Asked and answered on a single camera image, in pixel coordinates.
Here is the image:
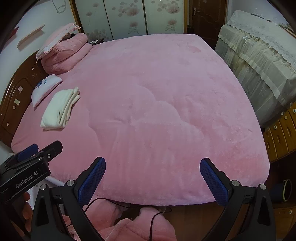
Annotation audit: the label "white fuzzy cardigan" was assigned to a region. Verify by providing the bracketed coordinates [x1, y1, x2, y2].
[40, 87, 80, 131]

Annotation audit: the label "person's left hand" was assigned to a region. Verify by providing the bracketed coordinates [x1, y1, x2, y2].
[22, 192, 33, 232]

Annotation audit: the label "brown wooden headboard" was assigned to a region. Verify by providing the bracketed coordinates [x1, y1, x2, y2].
[1, 52, 48, 147]

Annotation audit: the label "pink fleece trousers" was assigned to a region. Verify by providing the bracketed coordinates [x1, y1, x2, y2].
[83, 195, 177, 240]

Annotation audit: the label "small white printed pillow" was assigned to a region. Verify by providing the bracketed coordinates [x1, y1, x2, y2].
[31, 74, 63, 108]

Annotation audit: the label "yellow wooden drawer cabinet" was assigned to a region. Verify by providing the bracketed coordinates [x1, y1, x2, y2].
[263, 102, 296, 163]

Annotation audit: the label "folded pink quilt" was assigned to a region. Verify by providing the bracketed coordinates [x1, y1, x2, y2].
[41, 33, 93, 75]

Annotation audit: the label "pink plush bed blanket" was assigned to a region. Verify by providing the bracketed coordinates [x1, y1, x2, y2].
[11, 34, 270, 205]

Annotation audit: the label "pink lace-trimmed pillow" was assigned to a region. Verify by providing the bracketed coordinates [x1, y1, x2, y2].
[36, 23, 80, 60]

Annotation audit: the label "white floral wardrobe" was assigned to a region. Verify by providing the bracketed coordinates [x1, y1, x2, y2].
[70, 0, 189, 42]

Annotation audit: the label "beige lace-covered furniture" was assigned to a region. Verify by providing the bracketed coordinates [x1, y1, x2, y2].
[215, 10, 295, 126]

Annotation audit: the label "dark brown wooden door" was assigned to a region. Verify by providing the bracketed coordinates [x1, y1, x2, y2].
[187, 0, 228, 49]

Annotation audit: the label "black cable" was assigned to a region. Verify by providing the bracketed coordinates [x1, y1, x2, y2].
[83, 197, 173, 241]

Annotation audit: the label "wooden wall shelf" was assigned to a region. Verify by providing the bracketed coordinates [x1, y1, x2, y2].
[17, 24, 45, 48]

